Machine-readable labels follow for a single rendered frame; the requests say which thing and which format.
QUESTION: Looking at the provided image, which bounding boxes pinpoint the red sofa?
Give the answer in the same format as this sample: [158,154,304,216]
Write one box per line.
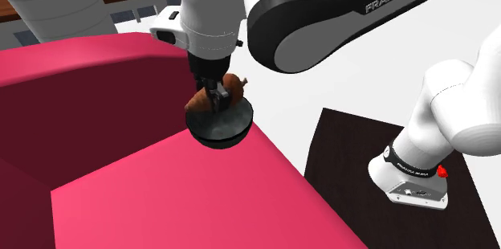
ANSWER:
[0,31,369,249]

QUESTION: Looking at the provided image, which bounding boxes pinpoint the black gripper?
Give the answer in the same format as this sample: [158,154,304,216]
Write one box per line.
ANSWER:
[187,52,232,114]

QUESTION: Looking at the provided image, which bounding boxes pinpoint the dark robot stand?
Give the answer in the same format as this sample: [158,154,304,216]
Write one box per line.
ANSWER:
[303,107,500,249]

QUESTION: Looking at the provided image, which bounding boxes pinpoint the black round bowl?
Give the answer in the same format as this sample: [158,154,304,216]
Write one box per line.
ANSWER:
[185,96,255,150]

